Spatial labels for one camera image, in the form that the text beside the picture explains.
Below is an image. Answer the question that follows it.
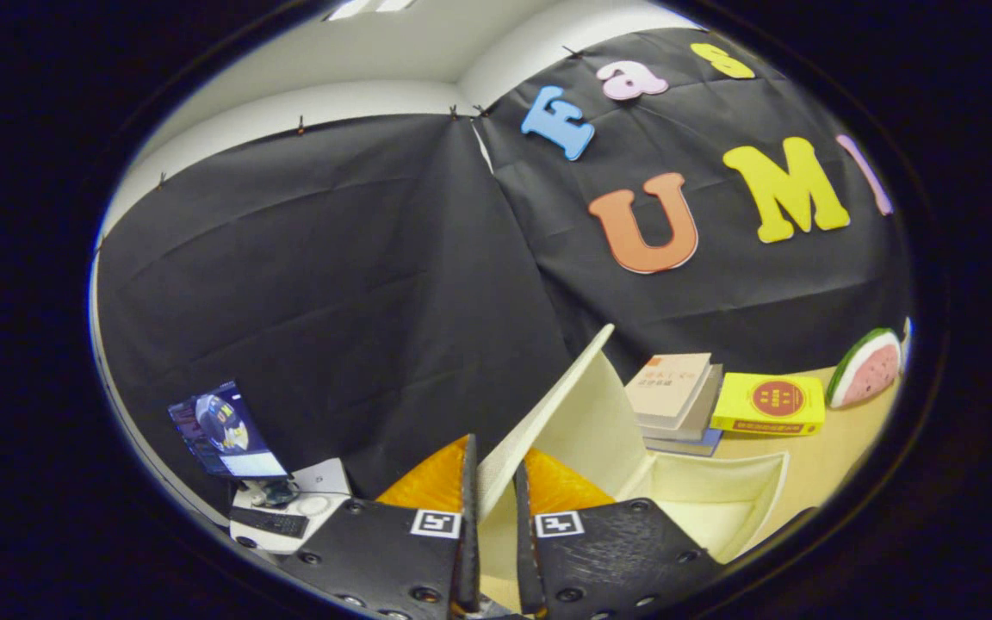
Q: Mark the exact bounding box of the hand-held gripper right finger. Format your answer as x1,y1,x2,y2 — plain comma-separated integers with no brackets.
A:
513,448,725,620

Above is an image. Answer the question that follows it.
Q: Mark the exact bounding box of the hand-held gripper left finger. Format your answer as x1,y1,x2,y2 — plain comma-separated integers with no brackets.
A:
281,434,481,620

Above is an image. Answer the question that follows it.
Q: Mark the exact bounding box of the cream storage box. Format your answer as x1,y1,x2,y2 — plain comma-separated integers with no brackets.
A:
474,324,791,614

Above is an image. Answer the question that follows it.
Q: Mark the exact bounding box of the open laptop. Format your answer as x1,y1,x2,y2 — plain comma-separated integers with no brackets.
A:
168,381,290,480

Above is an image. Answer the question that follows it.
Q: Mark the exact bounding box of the black keyboard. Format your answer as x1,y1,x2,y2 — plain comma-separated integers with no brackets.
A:
230,506,310,541

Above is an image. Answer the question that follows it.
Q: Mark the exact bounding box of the blue book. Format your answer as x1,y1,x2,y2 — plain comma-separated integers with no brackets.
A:
644,429,723,458

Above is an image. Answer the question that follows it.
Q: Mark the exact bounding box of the dark round object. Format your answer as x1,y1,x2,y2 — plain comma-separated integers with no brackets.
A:
251,479,301,509

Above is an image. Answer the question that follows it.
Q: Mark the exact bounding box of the grey book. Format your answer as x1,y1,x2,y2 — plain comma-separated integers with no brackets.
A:
639,363,725,443

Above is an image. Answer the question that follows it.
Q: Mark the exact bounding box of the yellow book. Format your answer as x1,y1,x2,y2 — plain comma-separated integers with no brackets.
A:
710,373,827,437

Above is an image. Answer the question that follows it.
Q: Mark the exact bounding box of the watermelon slice plush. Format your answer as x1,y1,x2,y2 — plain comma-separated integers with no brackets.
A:
827,327,903,409

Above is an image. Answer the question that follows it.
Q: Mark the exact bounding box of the long ceiling light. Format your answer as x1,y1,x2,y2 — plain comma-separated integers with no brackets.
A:
328,0,416,22

